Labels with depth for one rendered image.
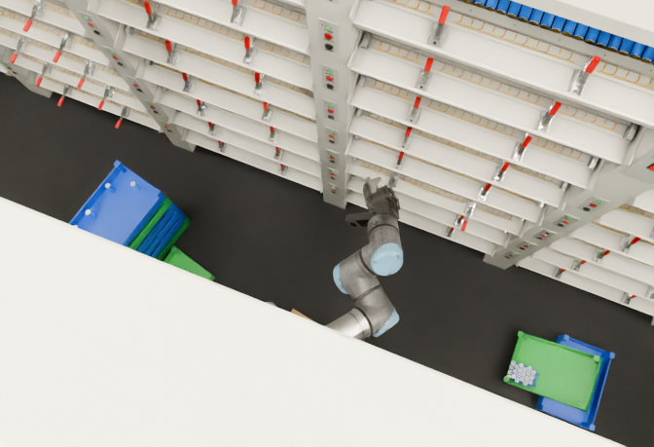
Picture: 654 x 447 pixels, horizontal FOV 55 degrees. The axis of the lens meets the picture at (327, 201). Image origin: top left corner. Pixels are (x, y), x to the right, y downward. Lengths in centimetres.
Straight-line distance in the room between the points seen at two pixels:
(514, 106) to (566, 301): 147
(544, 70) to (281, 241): 164
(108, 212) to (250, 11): 115
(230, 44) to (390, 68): 46
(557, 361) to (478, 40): 167
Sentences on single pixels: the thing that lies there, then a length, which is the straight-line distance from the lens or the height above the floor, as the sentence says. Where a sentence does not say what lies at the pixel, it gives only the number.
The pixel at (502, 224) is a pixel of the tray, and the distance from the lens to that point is 216.
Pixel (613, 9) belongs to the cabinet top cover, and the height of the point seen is 177.
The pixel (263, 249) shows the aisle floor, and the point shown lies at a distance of 265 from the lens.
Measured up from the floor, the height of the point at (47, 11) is 94.
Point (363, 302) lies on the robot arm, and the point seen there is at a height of 78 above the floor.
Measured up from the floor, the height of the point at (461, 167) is 93.
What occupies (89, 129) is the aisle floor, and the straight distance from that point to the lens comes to 297.
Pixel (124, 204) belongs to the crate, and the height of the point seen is 40.
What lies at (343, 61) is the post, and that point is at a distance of 140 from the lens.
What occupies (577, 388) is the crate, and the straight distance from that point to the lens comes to 263.
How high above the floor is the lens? 259
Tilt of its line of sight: 76 degrees down
